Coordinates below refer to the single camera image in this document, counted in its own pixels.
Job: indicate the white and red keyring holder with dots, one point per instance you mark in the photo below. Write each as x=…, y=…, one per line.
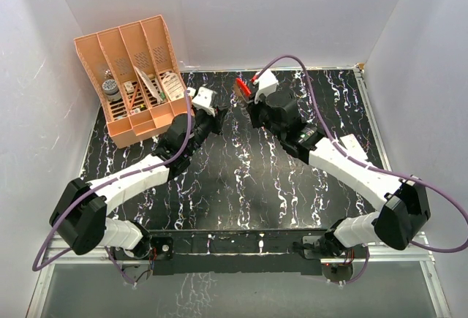
x=242, y=91

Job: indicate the grey round tin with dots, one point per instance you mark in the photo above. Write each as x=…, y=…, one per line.
x=111, y=90

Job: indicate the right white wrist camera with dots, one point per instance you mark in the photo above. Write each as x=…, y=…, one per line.
x=264, y=84

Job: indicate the white labelled packet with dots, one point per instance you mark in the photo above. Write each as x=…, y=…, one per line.
x=173, y=86

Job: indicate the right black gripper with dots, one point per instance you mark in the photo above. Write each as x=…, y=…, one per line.
x=253, y=108

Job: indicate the orange pencil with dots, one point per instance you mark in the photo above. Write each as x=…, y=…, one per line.
x=134, y=95

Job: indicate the orange plastic desk organizer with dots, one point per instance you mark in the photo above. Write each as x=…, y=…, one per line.
x=113, y=54

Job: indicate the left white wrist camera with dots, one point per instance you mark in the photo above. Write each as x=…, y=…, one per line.
x=204, y=99

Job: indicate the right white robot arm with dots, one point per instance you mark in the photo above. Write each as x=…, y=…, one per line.
x=400, y=206

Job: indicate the white envelope card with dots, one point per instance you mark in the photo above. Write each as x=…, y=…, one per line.
x=153, y=90

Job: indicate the small white cardboard box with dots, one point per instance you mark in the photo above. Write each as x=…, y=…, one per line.
x=353, y=147

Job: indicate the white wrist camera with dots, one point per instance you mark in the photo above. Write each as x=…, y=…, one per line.
x=264, y=84
x=204, y=99

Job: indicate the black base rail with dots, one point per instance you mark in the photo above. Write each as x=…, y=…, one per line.
x=170, y=252

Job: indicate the small white label box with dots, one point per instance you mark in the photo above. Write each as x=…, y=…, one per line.
x=129, y=88

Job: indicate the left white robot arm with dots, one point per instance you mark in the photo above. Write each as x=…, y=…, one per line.
x=81, y=216

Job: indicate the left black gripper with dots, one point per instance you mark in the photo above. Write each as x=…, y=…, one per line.
x=218, y=119

